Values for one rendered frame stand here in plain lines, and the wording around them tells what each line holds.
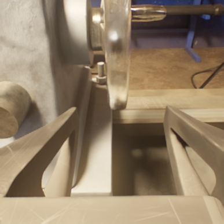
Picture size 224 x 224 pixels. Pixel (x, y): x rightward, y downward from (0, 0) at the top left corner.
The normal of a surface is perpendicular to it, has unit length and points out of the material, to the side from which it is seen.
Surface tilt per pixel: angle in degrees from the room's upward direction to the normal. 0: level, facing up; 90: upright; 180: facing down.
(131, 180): 16
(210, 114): 48
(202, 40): 90
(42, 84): 71
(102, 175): 0
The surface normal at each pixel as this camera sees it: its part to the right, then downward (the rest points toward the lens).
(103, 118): -0.02, -0.80
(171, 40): 0.00, 0.60
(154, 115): -0.01, -0.09
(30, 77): 0.00, 0.38
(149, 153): -0.36, -0.73
